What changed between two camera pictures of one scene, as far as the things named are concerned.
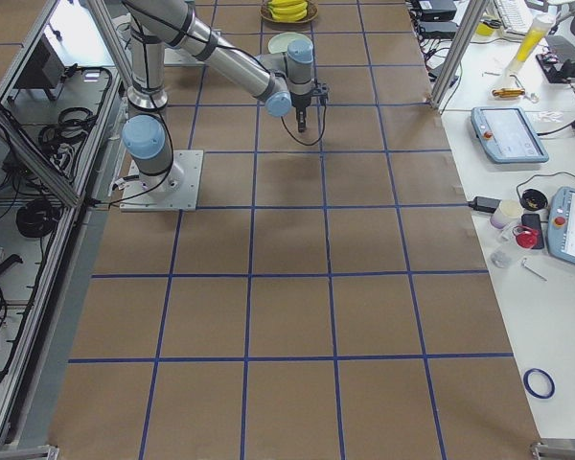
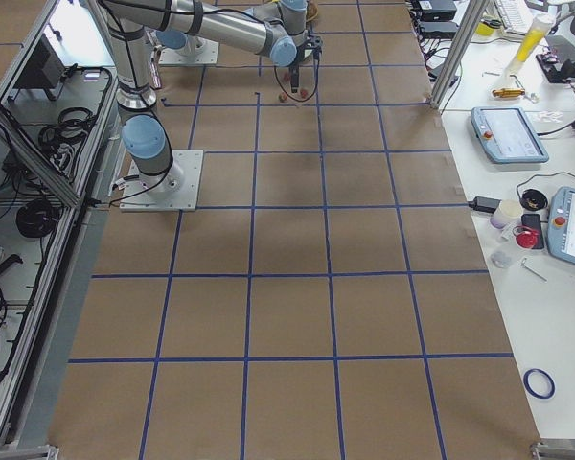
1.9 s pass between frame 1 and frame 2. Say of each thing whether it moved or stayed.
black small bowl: stayed
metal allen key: stayed
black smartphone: stayed
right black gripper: moved
